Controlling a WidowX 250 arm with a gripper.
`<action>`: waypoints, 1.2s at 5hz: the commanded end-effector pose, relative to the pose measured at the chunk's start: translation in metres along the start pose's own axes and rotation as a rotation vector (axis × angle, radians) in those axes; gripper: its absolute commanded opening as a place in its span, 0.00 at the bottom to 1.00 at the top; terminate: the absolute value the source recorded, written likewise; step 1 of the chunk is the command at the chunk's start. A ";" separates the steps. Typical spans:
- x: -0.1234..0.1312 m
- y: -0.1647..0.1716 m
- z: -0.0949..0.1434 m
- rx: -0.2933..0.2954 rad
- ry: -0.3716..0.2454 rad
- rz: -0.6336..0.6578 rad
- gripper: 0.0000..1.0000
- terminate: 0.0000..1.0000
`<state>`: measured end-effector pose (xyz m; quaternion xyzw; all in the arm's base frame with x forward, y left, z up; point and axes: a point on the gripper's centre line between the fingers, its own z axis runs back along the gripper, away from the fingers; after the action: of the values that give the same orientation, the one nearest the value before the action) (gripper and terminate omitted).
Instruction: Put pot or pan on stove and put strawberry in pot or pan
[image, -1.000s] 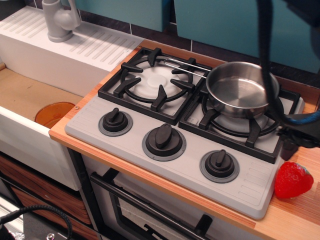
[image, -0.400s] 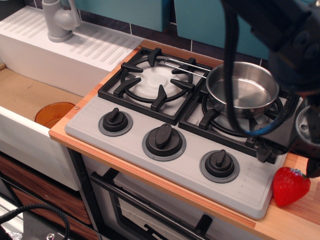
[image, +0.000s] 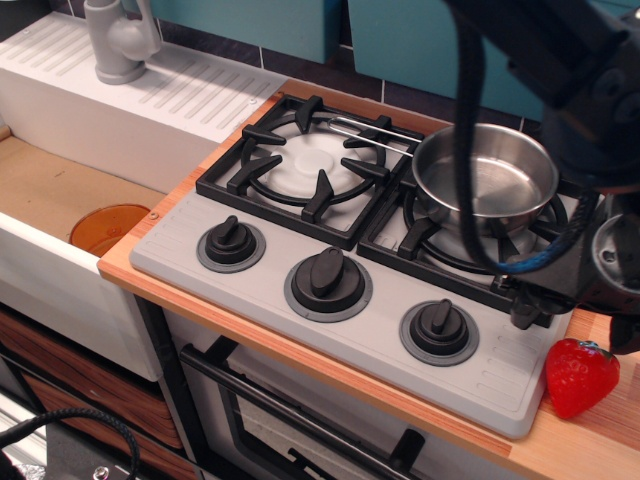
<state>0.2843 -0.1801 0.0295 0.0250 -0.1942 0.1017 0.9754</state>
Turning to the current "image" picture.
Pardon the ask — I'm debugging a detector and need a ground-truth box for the black middle stove knob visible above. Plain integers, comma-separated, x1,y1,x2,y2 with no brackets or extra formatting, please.
284,247,373,323

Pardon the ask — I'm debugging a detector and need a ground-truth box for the orange sink drain plug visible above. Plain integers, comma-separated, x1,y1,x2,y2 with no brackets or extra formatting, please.
69,204,150,257

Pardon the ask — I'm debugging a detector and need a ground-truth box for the black stove knob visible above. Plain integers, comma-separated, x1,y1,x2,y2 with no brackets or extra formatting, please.
399,299,480,367
284,247,373,323
196,215,266,274

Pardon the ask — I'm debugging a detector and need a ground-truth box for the oven door with window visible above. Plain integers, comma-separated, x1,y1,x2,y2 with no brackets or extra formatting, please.
167,313,516,479

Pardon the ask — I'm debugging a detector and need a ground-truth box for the black left burner grate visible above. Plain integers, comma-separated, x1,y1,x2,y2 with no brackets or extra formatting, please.
196,95,423,250

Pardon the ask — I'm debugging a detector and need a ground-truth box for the red plastic strawberry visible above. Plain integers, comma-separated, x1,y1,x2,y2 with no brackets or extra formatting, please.
545,338,620,419

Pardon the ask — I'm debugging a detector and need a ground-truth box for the black left stove knob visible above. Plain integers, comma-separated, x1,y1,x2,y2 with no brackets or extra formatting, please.
196,215,266,274

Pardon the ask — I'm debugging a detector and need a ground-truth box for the grey toy faucet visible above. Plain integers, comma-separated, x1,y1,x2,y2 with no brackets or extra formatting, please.
84,0,162,85

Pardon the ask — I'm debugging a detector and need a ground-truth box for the black right stove knob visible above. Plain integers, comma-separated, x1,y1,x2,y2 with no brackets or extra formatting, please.
399,299,480,367

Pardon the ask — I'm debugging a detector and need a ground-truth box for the wood grain drawer front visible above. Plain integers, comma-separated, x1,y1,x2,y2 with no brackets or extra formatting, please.
1,305,197,479

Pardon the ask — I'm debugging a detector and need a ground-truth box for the grey toy stove top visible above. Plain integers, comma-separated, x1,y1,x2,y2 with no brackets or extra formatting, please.
128,94,611,441

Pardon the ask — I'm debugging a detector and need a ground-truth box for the black oven door handle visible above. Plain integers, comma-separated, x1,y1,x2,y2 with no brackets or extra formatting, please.
179,345,424,479

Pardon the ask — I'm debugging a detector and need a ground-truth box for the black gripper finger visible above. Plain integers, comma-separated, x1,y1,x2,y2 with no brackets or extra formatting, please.
510,295,553,330
609,314,640,355

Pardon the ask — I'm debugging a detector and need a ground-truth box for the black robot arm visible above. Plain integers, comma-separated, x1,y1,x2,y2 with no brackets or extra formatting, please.
448,1,639,355

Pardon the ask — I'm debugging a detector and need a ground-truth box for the small stainless steel pot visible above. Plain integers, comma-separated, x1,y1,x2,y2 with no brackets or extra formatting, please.
327,116,560,238

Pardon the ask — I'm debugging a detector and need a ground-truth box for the white toy sink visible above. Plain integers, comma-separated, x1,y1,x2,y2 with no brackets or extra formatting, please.
1,13,283,381

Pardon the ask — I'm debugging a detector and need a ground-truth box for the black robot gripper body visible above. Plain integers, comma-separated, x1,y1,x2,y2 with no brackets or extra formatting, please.
512,194,639,317

